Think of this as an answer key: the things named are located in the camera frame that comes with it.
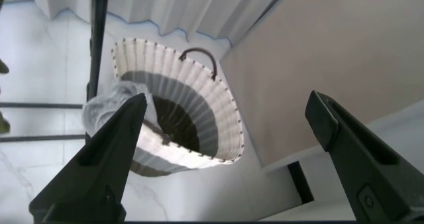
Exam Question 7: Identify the pale grey shorts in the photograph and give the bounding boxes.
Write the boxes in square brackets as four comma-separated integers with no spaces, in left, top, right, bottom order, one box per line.
[81,80,158,139]

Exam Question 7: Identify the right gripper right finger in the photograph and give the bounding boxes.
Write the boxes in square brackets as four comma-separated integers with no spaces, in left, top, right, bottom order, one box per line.
[304,90,424,223]

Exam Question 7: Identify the white laundry basket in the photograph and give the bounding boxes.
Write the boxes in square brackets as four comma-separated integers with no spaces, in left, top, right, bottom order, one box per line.
[111,37,246,178]

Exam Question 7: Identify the white curtain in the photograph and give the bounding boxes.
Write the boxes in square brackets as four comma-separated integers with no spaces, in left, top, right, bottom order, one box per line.
[31,0,290,48]

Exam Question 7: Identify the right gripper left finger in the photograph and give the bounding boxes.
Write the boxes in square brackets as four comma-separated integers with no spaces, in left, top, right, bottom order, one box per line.
[28,92,148,223]

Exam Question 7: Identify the black clothes rack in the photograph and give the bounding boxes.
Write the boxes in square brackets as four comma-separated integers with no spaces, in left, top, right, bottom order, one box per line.
[0,0,111,143]

